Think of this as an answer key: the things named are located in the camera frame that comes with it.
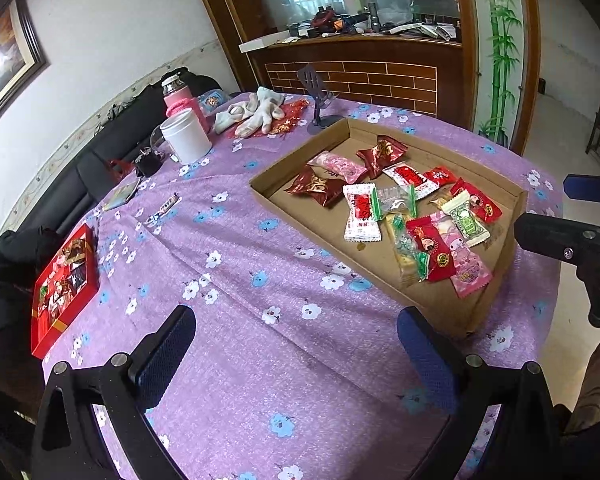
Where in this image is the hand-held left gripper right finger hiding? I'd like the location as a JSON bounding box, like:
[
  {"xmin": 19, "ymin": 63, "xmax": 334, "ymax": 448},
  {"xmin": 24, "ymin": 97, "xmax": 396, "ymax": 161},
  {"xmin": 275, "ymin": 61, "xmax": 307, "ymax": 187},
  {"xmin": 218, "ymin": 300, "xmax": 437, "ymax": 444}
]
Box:
[{"xmin": 397, "ymin": 306, "xmax": 576, "ymax": 480}]

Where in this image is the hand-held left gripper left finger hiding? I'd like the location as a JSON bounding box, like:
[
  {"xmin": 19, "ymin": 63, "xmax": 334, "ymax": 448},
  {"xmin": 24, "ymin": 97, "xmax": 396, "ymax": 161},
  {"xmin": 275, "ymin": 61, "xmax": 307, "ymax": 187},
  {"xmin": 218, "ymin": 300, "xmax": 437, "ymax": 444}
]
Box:
[{"xmin": 30, "ymin": 304, "xmax": 197, "ymax": 480}]

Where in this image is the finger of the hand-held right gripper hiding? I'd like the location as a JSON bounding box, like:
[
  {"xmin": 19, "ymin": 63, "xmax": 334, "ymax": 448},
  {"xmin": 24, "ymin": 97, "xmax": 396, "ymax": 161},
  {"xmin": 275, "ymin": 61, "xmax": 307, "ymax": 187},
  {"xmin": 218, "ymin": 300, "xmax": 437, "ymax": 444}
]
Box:
[
  {"xmin": 562, "ymin": 174, "xmax": 600, "ymax": 204},
  {"xmin": 513, "ymin": 212, "xmax": 600, "ymax": 263}
]

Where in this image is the red figure-print snack packet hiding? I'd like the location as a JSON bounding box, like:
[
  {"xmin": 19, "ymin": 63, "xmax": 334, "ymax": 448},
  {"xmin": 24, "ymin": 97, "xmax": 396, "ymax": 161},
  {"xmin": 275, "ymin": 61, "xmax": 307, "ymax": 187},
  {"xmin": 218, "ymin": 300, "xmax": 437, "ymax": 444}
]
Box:
[
  {"xmin": 450, "ymin": 178, "xmax": 503, "ymax": 224},
  {"xmin": 406, "ymin": 215, "xmax": 457, "ymax": 282}
]

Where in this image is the green white snack packet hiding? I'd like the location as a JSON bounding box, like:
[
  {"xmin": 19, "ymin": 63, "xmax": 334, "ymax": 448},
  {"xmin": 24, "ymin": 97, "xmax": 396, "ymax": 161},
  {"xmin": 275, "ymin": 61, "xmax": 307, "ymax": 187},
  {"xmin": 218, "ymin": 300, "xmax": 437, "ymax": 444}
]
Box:
[{"xmin": 441, "ymin": 196, "xmax": 491, "ymax": 248}]

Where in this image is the pink cartoon snack packet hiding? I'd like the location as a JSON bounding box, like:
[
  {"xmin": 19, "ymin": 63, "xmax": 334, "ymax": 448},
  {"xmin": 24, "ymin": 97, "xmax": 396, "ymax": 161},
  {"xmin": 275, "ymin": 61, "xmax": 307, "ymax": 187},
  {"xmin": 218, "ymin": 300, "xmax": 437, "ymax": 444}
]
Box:
[{"xmin": 450, "ymin": 250, "xmax": 494, "ymax": 299}]

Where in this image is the large clear biscuit packet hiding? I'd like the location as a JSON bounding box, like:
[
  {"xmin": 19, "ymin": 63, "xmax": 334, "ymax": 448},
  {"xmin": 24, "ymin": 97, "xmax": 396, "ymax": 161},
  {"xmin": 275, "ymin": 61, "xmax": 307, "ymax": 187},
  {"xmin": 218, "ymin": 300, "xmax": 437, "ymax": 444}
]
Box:
[{"xmin": 384, "ymin": 212, "xmax": 431, "ymax": 288}]

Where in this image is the small red candy packet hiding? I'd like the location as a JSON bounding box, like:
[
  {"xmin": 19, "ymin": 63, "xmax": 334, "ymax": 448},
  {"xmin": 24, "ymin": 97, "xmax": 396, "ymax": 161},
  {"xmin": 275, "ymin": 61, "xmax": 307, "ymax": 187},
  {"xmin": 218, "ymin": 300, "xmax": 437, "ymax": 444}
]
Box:
[{"xmin": 424, "ymin": 166, "xmax": 458, "ymax": 187}]

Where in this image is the small white red-label snack packet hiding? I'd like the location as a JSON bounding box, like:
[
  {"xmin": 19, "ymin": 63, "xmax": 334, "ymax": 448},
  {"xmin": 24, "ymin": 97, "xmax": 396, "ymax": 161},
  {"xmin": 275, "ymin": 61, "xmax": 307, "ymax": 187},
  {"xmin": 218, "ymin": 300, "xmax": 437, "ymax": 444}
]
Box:
[{"xmin": 382, "ymin": 162, "xmax": 438, "ymax": 197}]

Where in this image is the clear green-edged snack packet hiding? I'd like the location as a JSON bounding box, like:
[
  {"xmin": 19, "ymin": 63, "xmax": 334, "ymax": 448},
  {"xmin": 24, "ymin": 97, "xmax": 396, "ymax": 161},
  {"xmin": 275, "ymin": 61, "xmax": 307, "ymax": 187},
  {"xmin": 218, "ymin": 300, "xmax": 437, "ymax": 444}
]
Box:
[{"xmin": 372, "ymin": 185, "xmax": 417, "ymax": 213}]

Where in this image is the large white red-label snack packet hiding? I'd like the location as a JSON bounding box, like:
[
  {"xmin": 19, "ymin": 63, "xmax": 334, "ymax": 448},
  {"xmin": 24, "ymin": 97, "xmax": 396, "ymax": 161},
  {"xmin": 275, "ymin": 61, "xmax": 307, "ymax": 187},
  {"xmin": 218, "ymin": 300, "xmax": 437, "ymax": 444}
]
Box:
[{"xmin": 342, "ymin": 184, "xmax": 382, "ymax": 242}]

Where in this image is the cardboard tray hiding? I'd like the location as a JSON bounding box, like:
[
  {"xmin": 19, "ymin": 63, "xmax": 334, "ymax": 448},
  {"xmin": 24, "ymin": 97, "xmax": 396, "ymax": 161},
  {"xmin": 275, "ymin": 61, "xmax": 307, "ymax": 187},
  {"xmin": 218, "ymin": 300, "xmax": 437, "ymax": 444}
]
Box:
[{"xmin": 249, "ymin": 117, "xmax": 530, "ymax": 342}]

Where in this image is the dark red foil snack packet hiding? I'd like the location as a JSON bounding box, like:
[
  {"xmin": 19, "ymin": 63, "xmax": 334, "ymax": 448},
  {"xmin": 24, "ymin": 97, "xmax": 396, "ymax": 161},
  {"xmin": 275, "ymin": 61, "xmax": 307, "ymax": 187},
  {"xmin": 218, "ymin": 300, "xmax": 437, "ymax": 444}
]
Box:
[
  {"xmin": 356, "ymin": 136, "xmax": 410, "ymax": 180},
  {"xmin": 285, "ymin": 165, "xmax": 346, "ymax": 208}
]

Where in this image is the long pink snack packet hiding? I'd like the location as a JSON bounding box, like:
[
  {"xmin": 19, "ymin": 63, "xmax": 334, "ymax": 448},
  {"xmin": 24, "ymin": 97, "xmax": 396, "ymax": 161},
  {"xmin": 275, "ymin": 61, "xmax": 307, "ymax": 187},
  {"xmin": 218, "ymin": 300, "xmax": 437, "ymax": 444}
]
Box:
[{"xmin": 307, "ymin": 151, "xmax": 368, "ymax": 185}]

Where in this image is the brown patterned cloth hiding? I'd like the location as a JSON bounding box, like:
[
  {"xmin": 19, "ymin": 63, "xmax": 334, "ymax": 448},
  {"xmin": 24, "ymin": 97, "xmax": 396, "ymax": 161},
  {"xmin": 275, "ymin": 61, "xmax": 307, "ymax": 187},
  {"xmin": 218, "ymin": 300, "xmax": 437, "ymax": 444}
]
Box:
[{"xmin": 562, "ymin": 332, "xmax": 600, "ymax": 436}]

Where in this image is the purple floral tablecloth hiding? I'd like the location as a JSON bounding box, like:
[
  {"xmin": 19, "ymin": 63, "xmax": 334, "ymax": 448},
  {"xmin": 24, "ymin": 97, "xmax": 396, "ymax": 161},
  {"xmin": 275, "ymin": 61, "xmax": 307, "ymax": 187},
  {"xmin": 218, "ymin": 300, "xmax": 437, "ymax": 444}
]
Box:
[{"xmin": 40, "ymin": 91, "xmax": 566, "ymax": 480}]

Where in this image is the red candy gift box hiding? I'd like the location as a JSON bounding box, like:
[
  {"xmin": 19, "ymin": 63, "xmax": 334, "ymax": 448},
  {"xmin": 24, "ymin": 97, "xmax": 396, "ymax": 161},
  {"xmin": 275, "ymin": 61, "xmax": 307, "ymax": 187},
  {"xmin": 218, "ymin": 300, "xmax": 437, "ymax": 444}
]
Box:
[{"xmin": 30, "ymin": 223, "xmax": 101, "ymax": 361}]

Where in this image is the small striped candy stick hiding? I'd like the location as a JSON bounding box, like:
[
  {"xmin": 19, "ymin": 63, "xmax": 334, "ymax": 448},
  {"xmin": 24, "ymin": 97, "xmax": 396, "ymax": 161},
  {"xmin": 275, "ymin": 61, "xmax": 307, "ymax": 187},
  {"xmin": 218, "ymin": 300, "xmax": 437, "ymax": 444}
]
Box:
[{"xmin": 145, "ymin": 194, "xmax": 182, "ymax": 225}]

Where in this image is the black jacket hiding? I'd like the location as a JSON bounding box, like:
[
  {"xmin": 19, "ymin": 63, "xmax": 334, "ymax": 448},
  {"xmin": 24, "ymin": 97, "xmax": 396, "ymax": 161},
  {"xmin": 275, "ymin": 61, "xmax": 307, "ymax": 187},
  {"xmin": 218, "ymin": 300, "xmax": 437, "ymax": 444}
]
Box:
[{"xmin": 0, "ymin": 227, "xmax": 68, "ymax": 376}]

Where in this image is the small black pouch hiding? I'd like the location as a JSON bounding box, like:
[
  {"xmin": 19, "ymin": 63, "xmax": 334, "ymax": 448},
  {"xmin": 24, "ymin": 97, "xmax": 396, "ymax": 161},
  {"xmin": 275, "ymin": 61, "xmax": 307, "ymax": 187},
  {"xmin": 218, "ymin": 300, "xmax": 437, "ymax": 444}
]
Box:
[{"xmin": 134, "ymin": 147, "xmax": 163, "ymax": 178}]

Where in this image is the clear glass jar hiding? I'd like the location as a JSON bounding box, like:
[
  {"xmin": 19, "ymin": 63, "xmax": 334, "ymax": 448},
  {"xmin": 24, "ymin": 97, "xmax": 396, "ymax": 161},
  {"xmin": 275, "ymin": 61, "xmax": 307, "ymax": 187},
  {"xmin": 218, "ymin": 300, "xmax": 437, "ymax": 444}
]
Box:
[{"xmin": 150, "ymin": 124, "xmax": 168, "ymax": 158}]

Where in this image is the black sofa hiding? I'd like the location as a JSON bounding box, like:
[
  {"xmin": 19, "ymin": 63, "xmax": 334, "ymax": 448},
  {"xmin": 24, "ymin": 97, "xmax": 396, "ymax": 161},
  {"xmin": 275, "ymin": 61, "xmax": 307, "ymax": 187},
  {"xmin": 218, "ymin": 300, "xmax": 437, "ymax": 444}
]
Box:
[{"xmin": 7, "ymin": 72, "xmax": 221, "ymax": 241}]

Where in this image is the white plastic cup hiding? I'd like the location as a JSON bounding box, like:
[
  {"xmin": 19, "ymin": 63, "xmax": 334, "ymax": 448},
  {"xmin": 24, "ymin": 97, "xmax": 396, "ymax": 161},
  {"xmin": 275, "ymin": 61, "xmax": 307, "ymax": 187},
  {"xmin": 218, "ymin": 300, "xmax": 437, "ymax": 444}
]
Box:
[{"xmin": 160, "ymin": 110, "xmax": 213, "ymax": 165}]

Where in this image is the white glove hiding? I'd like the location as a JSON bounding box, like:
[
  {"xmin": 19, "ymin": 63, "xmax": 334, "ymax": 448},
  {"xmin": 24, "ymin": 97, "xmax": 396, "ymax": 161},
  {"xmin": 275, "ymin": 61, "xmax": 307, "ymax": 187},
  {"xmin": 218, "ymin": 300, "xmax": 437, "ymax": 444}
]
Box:
[
  {"xmin": 235, "ymin": 86, "xmax": 287, "ymax": 137},
  {"xmin": 215, "ymin": 100, "xmax": 261, "ymax": 133}
]

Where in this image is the pink thermos bottle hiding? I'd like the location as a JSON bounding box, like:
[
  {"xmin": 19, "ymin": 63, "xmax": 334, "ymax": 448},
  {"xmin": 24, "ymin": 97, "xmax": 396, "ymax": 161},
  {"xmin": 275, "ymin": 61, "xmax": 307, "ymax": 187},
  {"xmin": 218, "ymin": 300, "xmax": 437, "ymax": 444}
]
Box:
[{"xmin": 161, "ymin": 74, "xmax": 208, "ymax": 133}]

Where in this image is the blue patterned pouch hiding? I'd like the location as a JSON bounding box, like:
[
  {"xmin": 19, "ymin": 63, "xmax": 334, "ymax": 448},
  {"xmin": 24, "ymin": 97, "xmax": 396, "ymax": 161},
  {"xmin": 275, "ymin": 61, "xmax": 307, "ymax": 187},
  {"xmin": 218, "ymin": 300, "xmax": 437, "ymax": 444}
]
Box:
[{"xmin": 197, "ymin": 89, "xmax": 233, "ymax": 116}]

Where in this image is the dark phone stand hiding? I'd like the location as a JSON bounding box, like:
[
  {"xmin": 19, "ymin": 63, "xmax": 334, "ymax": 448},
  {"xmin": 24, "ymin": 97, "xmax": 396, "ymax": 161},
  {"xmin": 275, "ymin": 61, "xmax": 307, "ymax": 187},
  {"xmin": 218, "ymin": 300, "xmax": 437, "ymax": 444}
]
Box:
[{"xmin": 297, "ymin": 64, "xmax": 342, "ymax": 136}]

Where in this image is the red patterned foil bag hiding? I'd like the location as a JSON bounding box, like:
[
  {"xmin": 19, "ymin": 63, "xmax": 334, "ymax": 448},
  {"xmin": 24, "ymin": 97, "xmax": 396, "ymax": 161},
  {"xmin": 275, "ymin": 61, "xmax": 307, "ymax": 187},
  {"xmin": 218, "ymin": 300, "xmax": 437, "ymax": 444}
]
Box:
[{"xmin": 267, "ymin": 100, "xmax": 311, "ymax": 136}]

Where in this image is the cabinet top clutter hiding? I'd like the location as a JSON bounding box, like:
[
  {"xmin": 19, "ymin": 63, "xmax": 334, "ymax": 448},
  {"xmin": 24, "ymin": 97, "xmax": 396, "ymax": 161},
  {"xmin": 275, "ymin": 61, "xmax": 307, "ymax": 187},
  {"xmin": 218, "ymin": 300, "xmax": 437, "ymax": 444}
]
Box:
[{"xmin": 280, "ymin": 2, "xmax": 461, "ymax": 41}]

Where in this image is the white flat box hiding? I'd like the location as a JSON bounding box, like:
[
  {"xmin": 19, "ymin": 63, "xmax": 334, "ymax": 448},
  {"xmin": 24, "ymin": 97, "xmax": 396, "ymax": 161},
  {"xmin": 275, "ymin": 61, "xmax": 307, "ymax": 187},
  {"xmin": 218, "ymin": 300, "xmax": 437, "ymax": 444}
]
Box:
[{"xmin": 238, "ymin": 30, "xmax": 291, "ymax": 53}]

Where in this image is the bamboo print wall panel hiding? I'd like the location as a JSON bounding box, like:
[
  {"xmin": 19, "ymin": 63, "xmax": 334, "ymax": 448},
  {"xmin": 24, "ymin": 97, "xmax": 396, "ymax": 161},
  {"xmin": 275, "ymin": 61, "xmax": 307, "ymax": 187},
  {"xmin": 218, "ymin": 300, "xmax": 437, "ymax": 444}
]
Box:
[{"xmin": 467, "ymin": 0, "xmax": 526, "ymax": 143}]

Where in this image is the framed wall painting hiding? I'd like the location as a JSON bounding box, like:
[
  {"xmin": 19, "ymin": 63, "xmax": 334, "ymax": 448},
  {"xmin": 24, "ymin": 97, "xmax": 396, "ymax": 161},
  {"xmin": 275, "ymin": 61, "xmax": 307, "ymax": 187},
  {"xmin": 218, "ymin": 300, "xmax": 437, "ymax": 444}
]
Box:
[{"xmin": 0, "ymin": 0, "xmax": 48, "ymax": 133}]

